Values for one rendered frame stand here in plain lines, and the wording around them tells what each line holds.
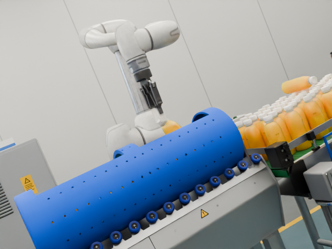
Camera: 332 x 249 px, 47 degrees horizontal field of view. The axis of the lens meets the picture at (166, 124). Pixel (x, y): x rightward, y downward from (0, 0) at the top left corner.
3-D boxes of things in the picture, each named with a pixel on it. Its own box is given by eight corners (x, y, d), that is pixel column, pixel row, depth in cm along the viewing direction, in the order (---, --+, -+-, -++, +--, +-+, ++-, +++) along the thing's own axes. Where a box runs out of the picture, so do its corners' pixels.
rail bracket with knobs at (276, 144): (269, 171, 157) (260, 148, 157) (281, 164, 160) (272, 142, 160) (285, 171, 148) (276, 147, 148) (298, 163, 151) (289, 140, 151)
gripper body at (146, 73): (130, 75, 163) (138, 96, 164) (137, 71, 155) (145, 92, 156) (145, 70, 166) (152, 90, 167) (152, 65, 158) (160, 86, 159)
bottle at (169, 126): (200, 139, 168) (169, 112, 164) (199, 148, 163) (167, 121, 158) (189, 147, 172) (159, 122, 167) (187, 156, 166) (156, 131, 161)
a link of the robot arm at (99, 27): (81, 28, 195) (105, 23, 201) (71, 27, 211) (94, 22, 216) (87, 53, 200) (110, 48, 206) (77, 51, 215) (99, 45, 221)
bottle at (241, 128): (248, 160, 189) (234, 125, 188) (261, 156, 185) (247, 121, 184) (245, 164, 183) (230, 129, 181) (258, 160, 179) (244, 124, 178)
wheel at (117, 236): (107, 236, 134) (106, 233, 133) (118, 229, 136) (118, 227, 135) (113, 246, 132) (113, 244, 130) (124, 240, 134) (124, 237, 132)
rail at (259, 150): (229, 155, 192) (228, 150, 192) (231, 155, 192) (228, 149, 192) (284, 152, 155) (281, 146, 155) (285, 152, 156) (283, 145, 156)
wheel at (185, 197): (176, 197, 147) (177, 194, 145) (186, 192, 148) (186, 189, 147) (183, 206, 144) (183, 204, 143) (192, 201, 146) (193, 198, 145)
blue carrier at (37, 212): (40, 259, 146) (10, 192, 142) (216, 164, 182) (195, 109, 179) (52, 284, 120) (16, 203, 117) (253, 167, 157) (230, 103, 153)
